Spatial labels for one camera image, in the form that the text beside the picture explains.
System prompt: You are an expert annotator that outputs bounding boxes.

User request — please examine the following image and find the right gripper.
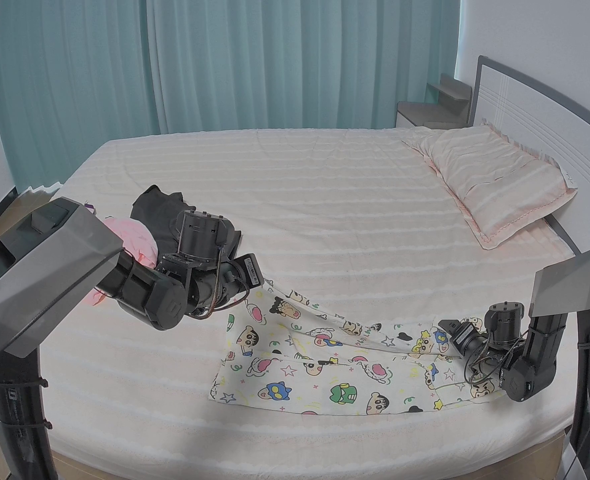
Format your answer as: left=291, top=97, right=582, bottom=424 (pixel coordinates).
left=450, top=322, right=490, bottom=360

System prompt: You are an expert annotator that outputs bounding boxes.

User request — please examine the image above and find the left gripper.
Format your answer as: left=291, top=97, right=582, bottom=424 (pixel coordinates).
left=195, top=254, right=267, bottom=314

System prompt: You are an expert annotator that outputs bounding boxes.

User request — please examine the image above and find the white printed pyjama top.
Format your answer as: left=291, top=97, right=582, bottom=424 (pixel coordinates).
left=209, top=279, right=505, bottom=416

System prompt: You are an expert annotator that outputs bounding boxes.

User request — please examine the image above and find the bed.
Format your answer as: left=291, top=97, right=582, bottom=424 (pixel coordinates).
left=0, top=55, right=590, bottom=464

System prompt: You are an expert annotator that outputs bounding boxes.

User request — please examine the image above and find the black garment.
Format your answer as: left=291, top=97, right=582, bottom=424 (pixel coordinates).
left=130, top=184, right=244, bottom=269

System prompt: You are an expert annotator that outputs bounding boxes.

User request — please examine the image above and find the pink garment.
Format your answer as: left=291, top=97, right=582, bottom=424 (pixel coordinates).
left=87, top=215, right=158, bottom=309

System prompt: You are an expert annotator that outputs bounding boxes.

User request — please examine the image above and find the pale pink striped pillow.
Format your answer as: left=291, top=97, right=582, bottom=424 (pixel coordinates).
left=402, top=124, right=579, bottom=251

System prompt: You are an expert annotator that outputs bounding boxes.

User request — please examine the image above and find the grey white bedside table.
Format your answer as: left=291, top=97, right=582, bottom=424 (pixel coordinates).
left=396, top=73, right=472, bottom=130

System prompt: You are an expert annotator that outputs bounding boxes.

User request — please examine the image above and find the blue-green curtain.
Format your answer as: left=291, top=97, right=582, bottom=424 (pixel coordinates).
left=0, top=0, right=463, bottom=194

